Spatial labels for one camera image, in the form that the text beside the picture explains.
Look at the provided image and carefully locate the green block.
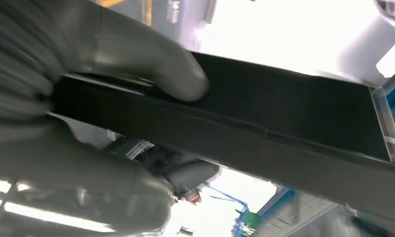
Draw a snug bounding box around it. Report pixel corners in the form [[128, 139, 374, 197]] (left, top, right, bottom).
[[242, 211, 261, 237]]

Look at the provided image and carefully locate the thin blue metal frame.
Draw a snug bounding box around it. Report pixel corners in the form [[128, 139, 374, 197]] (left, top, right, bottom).
[[204, 185, 250, 237]]

